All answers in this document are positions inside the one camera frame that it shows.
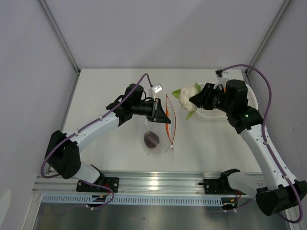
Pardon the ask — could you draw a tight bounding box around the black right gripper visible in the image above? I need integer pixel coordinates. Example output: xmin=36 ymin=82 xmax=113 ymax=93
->
xmin=190 ymin=83 xmax=234 ymax=114

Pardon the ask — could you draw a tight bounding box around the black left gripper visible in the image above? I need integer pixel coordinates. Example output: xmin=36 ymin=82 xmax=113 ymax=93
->
xmin=131 ymin=98 xmax=170 ymax=124

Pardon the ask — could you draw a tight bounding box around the clear zip bag orange zipper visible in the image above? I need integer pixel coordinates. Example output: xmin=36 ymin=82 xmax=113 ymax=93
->
xmin=141 ymin=93 xmax=178 ymax=156

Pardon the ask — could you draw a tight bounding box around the dark red toy apple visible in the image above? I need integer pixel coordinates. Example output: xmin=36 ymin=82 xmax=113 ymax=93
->
xmin=143 ymin=131 xmax=160 ymax=149

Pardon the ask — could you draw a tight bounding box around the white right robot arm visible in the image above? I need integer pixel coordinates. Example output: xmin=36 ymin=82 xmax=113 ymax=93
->
xmin=189 ymin=80 xmax=307 ymax=216

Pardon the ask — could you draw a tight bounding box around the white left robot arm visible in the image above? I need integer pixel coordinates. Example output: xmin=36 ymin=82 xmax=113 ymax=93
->
xmin=43 ymin=84 xmax=171 ymax=192

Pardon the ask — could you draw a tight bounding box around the white plastic basket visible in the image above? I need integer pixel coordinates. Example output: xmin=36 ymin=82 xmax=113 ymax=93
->
xmin=196 ymin=80 xmax=258 ymax=122

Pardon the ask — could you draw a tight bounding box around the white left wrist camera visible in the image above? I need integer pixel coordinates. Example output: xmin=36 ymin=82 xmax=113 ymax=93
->
xmin=149 ymin=84 xmax=163 ymax=99

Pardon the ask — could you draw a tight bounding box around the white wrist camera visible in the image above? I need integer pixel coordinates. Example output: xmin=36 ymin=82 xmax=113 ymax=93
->
xmin=214 ymin=69 xmax=231 ymax=90
xmin=149 ymin=84 xmax=163 ymax=99

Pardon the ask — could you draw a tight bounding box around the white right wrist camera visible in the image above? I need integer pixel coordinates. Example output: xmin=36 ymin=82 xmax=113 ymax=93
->
xmin=214 ymin=69 xmax=231 ymax=90

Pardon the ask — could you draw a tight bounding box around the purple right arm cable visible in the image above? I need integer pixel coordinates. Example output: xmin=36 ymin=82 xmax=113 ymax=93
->
xmin=220 ymin=64 xmax=304 ymax=224

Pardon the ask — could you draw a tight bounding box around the aluminium frame rail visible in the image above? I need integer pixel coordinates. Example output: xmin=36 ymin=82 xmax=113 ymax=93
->
xmin=32 ymin=171 xmax=295 ymax=198

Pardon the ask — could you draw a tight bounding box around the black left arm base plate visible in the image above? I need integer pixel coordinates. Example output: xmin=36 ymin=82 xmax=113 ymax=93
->
xmin=76 ymin=177 xmax=119 ymax=193

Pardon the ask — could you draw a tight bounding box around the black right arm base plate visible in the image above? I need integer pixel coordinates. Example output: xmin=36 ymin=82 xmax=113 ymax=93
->
xmin=198 ymin=179 xmax=244 ymax=195

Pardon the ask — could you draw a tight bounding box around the white slotted cable duct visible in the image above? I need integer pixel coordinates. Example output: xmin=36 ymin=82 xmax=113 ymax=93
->
xmin=42 ymin=194 xmax=223 ymax=207

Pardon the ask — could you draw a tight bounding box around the right back frame post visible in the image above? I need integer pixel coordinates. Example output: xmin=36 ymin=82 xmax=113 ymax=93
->
xmin=249 ymin=0 xmax=294 ymax=67

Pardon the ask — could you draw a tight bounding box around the frame post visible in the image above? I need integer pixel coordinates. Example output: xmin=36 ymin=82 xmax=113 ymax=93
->
xmin=249 ymin=0 xmax=294 ymax=67
xmin=36 ymin=0 xmax=81 ymax=75

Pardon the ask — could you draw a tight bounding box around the left back frame post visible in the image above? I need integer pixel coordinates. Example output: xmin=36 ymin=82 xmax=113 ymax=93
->
xmin=36 ymin=0 xmax=81 ymax=75

